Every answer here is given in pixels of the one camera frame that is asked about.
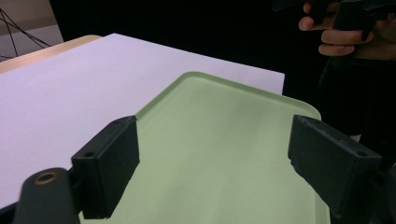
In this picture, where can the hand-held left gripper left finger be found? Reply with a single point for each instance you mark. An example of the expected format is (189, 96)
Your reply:
(106, 165)

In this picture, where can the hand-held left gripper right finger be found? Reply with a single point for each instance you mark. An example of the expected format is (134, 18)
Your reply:
(330, 155)

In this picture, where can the light green plastic tray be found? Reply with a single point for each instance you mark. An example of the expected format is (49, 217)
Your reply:
(218, 146)

